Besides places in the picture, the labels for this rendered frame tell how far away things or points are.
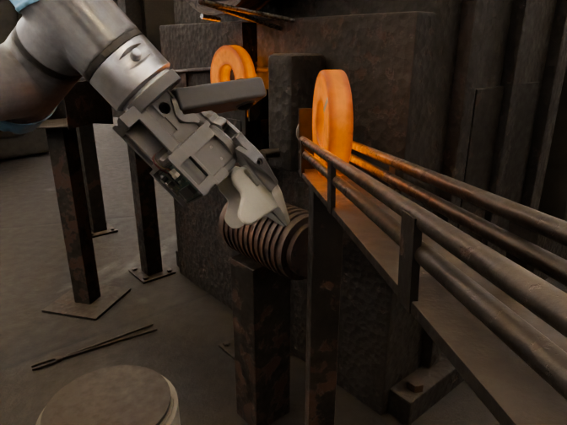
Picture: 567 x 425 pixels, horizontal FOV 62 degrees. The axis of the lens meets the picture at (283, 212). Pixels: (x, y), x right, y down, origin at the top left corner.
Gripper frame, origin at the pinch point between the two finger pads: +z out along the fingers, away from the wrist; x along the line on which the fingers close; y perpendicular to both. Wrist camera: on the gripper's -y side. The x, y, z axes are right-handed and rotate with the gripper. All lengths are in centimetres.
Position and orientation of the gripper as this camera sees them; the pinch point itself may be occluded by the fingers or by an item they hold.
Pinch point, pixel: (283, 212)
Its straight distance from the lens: 56.0
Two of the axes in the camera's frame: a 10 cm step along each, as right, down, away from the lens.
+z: 6.6, 7.1, 2.6
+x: 4.9, -1.4, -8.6
